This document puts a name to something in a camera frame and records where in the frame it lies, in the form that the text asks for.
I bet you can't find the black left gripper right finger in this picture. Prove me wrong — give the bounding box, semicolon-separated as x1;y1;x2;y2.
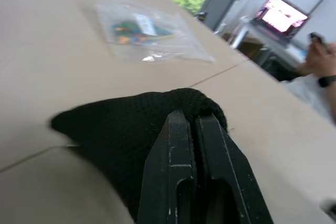
194;113;274;224

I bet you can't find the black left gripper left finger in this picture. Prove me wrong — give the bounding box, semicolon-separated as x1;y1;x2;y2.
136;109;198;224

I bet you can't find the black drawstring pouch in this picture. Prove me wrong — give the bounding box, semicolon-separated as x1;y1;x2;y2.
50;87;228;222

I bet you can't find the bystander hand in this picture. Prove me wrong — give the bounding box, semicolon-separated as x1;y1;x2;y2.
298;40;336;78

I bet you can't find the black wrist watch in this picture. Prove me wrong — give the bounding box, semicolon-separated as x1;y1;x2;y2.
318;74;336;88

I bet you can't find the clear plastic bag with colourful contents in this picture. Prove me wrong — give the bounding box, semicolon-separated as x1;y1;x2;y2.
94;0;218;64

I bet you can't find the black phone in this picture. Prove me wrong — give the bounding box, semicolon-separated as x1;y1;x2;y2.
309;32;332;55

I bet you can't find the laptop with bright screen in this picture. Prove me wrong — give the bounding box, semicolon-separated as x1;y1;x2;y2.
250;0;310;42

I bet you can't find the metal frame desk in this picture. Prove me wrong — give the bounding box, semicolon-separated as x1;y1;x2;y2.
230;16;307;75

